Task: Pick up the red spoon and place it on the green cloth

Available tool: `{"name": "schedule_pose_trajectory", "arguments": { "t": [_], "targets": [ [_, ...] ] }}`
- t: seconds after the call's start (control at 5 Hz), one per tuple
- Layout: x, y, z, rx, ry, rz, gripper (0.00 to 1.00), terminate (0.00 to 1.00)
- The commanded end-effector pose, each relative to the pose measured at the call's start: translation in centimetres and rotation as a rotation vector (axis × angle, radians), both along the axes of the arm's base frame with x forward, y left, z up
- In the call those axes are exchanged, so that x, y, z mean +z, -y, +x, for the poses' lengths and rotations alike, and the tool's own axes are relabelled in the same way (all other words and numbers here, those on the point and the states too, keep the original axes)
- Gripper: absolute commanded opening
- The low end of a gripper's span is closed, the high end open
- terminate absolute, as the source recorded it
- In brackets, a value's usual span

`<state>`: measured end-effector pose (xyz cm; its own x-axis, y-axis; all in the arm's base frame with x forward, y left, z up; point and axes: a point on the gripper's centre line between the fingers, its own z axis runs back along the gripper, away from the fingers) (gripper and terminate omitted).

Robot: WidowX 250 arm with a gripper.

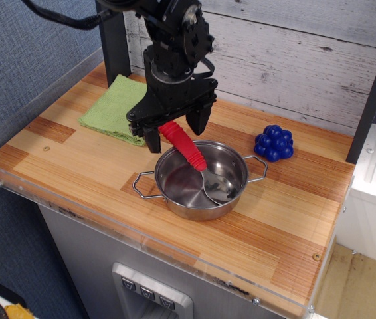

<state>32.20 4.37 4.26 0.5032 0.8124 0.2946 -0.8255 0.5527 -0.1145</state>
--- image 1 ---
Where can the blue bumpy ball toy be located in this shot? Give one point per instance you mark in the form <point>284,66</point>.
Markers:
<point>274,143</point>

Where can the clear acrylic edge guard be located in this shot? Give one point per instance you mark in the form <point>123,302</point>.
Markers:
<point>272,245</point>

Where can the green folded cloth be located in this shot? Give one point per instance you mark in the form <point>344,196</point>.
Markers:
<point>108,114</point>

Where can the dark left frame post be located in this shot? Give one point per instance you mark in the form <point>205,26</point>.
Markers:
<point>115,47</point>

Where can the grey toy cabinet front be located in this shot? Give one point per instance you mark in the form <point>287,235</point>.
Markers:
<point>89,254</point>

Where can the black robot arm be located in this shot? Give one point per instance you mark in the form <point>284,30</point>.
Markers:
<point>177,72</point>

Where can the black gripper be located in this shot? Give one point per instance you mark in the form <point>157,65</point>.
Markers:
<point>163,102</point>

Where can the stainless steel pot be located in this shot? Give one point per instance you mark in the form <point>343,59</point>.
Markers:
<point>181,185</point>

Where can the silver dispenser button panel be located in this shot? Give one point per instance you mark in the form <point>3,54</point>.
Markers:
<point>142,296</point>

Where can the red handled metal spoon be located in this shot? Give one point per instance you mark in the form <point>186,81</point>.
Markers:
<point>216,187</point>

